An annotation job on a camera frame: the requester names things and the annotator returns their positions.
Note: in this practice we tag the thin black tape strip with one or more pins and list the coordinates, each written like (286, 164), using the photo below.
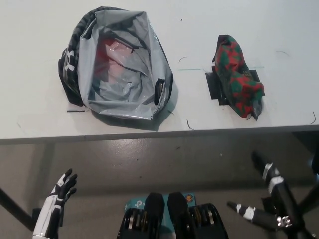
(74, 111)

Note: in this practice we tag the black plastic bag grey lining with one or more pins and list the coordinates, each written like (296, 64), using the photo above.
(129, 104)

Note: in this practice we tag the black table leg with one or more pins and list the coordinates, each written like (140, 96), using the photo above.
(15, 204)

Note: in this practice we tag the red green coffee bean bag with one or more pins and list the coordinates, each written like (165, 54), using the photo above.
(236, 74)

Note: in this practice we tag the red item in clear wrap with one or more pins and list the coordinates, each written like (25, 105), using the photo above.
(109, 57)

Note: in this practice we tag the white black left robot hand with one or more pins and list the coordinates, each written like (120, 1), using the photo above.
(56, 199)

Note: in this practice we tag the black tape patch on table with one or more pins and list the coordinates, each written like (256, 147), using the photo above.
(214, 84)

